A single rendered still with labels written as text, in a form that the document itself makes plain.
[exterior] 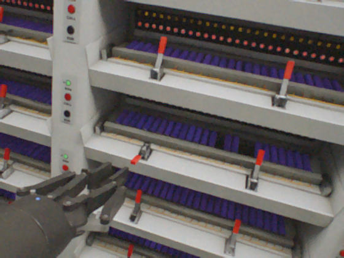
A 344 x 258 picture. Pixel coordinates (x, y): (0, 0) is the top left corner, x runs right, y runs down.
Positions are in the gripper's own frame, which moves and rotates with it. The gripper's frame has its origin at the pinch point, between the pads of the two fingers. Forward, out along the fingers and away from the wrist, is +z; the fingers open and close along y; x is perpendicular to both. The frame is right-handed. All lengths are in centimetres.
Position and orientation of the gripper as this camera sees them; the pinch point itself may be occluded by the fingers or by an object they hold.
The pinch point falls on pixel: (109, 177)
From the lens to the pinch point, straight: 44.9
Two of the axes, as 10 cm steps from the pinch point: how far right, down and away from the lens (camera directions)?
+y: 9.6, 2.4, -1.7
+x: 2.1, -9.6, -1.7
